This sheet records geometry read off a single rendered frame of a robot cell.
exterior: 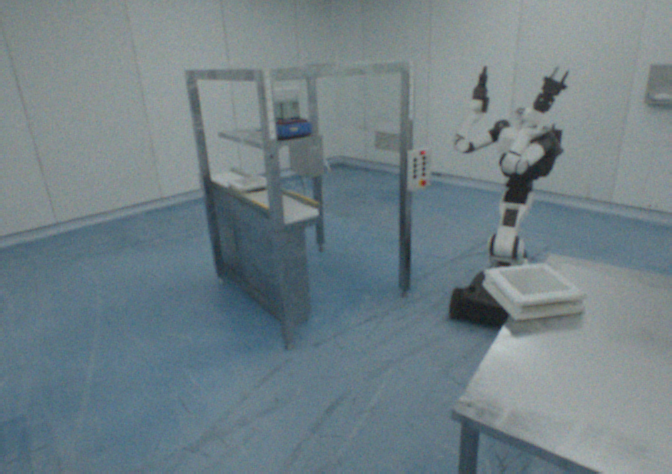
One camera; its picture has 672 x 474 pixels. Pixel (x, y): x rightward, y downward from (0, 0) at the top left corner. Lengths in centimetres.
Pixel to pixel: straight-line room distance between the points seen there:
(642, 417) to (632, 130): 422
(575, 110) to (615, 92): 40
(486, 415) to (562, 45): 468
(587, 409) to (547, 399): 9
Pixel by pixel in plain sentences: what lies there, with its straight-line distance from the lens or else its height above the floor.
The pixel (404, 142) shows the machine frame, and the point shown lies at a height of 114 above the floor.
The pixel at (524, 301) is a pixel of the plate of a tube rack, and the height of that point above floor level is 89.
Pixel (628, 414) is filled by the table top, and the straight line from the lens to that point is 137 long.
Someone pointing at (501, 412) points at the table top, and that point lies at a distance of 126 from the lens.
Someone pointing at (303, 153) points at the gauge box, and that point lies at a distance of 255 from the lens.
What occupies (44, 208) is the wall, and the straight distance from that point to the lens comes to 565.
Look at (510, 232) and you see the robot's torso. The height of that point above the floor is 64.
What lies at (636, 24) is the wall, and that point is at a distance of 533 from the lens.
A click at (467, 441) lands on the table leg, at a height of 72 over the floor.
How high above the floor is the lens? 165
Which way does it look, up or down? 20 degrees down
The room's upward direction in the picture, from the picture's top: 3 degrees counter-clockwise
